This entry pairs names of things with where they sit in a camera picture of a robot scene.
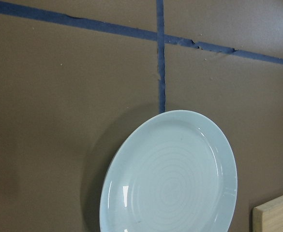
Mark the light blue plate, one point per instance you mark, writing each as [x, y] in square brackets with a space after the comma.
[175, 173]

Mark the bamboo cutting board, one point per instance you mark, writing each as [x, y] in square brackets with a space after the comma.
[268, 217]

